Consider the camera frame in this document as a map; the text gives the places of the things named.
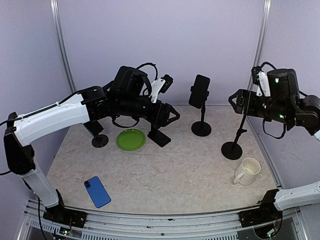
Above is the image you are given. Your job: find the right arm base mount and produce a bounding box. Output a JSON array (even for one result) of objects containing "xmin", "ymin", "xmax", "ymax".
[{"xmin": 238, "ymin": 189, "xmax": 283, "ymax": 228}]

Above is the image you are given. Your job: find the aluminium frame post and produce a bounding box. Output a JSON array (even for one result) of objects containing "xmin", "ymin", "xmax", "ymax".
[
  {"xmin": 49, "ymin": 0, "xmax": 77, "ymax": 93},
  {"xmin": 247, "ymin": 0, "xmax": 272, "ymax": 91}
]

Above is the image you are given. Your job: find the black tall round-base stand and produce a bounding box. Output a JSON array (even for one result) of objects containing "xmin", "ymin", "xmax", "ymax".
[{"xmin": 221, "ymin": 114, "xmax": 248, "ymax": 161}]

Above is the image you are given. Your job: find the black phone teal case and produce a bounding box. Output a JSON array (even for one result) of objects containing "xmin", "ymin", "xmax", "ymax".
[{"xmin": 188, "ymin": 74, "xmax": 211, "ymax": 109}]

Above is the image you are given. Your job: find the front aluminium rail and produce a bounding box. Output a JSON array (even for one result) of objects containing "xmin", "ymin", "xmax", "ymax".
[{"xmin": 17, "ymin": 197, "xmax": 308, "ymax": 240}]

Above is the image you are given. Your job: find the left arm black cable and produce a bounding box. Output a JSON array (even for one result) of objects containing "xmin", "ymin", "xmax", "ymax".
[{"xmin": 109, "ymin": 62, "xmax": 160, "ymax": 128}]

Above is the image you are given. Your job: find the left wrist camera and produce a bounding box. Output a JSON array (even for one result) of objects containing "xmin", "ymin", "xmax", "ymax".
[{"xmin": 150, "ymin": 74, "xmax": 174, "ymax": 104}]

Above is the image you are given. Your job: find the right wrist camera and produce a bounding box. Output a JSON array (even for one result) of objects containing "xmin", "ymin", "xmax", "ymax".
[{"xmin": 251, "ymin": 66, "xmax": 271, "ymax": 97}]

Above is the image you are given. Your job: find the black round-base clamp stand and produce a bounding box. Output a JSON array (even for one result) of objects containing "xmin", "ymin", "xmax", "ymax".
[{"xmin": 191, "ymin": 101, "xmax": 212, "ymax": 137}]

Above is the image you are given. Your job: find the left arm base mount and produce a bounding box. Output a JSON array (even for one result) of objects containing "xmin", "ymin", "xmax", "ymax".
[{"xmin": 43, "ymin": 190, "xmax": 88, "ymax": 229}]

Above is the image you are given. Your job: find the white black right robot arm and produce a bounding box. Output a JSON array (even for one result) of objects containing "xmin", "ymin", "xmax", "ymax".
[{"xmin": 228, "ymin": 66, "xmax": 320, "ymax": 222}]

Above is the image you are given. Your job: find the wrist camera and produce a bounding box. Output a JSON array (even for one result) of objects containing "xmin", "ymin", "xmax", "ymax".
[
  {"xmin": 251, "ymin": 66, "xmax": 271, "ymax": 97},
  {"xmin": 150, "ymin": 74, "xmax": 174, "ymax": 104}
]

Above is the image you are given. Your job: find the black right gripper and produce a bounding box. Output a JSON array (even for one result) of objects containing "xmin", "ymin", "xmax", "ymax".
[{"xmin": 229, "ymin": 87, "xmax": 294, "ymax": 124}]

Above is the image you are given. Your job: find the left aluminium frame post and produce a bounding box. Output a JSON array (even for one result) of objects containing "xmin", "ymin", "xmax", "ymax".
[{"xmin": 49, "ymin": 0, "xmax": 77, "ymax": 93}]

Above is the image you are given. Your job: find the blue phone face down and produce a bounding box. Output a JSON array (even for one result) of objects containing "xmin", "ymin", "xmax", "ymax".
[{"xmin": 84, "ymin": 176, "xmax": 111, "ymax": 208}]

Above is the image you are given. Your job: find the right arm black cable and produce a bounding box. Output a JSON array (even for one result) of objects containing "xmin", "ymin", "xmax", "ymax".
[{"xmin": 259, "ymin": 61, "xmax": 311, "ymax": 139}]

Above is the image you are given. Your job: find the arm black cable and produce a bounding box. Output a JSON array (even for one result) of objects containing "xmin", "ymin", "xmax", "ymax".
[
  {"xmin": 109, "ymin": 62, "xmax": 160, "ymax": 128},
  {"xmin": 259, "ymin": 61, "xmax": 311, "ymax": 139}
]

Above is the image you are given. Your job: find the right aluminium frame post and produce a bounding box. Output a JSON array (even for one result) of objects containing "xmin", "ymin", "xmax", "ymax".
[{"xmin": 247, "ymin": 0, "xmax": 272, "ymax": 91}]

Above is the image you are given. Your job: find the cream ceramic mug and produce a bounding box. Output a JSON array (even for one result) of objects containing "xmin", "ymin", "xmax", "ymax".
[{"xmin": 233, "ymin": 157, "xmax": 262, "ymax": 186}]

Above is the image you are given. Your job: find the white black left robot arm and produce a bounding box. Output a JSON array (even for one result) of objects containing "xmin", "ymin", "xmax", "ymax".
[{"xmin": 3, "ymin": 66, "xmax": 180, "ymax": 223}]

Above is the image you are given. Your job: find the black folding phone stand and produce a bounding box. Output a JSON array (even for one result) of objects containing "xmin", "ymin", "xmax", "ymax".
[{"xmin": 147, "ymin": 125, "xmax": 171, "ymax": 148}]

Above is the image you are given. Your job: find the green plate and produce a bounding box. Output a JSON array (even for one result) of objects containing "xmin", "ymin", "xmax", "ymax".
[{"xmin": 116, "ymin": 129, "xmax": 146, "ymax": 151}]

